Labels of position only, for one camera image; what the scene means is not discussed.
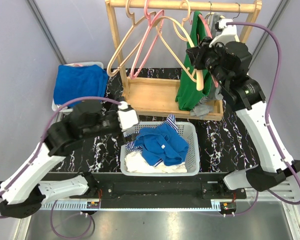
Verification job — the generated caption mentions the blue folded cloth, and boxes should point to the blue folded cloth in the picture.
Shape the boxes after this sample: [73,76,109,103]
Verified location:
[53,64,108,105]

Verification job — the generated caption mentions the grey plastic laundry basket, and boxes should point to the grey plastic laundry basket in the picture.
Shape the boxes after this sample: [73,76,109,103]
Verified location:
[120,121,201,178]

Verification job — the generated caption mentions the small grey basket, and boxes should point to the small grey basket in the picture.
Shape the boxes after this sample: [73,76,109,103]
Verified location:
[51,61,104,113]

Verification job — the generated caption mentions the blue white striped tank top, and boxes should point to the blue white striped tank top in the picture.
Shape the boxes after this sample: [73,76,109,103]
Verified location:
[125,114,179,152]

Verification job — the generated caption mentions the cream hanger with grey top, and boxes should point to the cream hanger with grey top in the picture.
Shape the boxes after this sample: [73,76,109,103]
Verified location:
[204,2,241,25]

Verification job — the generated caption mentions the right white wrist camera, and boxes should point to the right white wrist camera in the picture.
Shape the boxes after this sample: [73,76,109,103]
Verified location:
[209,18,240,48]

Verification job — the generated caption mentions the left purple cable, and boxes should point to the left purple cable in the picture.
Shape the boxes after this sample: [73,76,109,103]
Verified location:
[0,96,126,238]

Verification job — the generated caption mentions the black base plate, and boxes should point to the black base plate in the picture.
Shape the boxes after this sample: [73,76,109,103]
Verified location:
[69,172,248,210]

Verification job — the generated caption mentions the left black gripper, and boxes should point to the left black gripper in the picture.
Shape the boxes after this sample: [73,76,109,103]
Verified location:
[84,97,141,145]

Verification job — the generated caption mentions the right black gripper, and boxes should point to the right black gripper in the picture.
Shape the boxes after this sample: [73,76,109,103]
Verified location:
[186,36,230,88]

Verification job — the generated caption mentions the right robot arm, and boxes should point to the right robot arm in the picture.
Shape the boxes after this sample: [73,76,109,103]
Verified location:
[186,37,300,199]

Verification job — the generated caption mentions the wooden clothes rack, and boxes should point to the wooden clothes rack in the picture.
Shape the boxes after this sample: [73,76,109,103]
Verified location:
[105,0,262,119]

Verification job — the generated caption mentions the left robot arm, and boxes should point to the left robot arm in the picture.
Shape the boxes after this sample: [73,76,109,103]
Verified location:
[0,96,139,219]

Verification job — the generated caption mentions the green tank top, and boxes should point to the green tank top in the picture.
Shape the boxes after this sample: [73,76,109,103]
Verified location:
[175,11,212,111]

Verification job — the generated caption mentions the pink hanger with green top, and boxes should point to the pink hanger with green top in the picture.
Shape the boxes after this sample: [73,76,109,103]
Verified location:
[198,13,219,88]

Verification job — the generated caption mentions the white crumpled garments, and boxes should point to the white crumpled garments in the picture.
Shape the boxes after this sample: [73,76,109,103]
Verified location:
[124,151,188,174]

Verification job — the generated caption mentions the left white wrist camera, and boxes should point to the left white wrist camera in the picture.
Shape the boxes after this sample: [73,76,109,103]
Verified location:
[117,101,139,132]

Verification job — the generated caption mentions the empty beige hanger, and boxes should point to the empty beige hanger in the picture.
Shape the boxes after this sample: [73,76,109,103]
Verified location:
[106,0,159,77]

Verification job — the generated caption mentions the grey tank top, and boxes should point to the grey tank top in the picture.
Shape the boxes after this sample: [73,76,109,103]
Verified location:
[190,15,223,120]

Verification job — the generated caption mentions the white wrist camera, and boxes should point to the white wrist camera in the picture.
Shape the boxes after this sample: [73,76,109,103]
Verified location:
[117,101,139,132]
[209,18,240,48]

